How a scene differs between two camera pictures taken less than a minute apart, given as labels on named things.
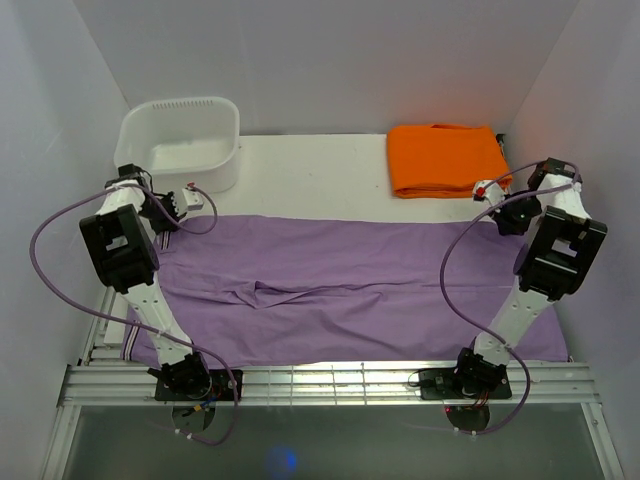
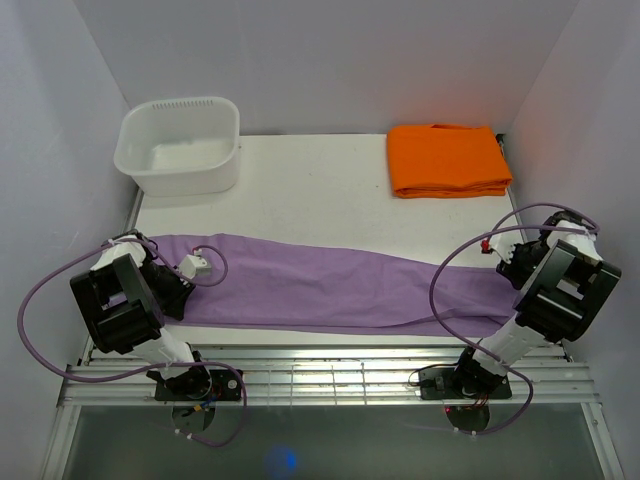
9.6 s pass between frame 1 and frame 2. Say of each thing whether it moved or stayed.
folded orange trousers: stayed
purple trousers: moved
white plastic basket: stayed
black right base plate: stayed
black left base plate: stayed
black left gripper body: moved
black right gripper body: moved
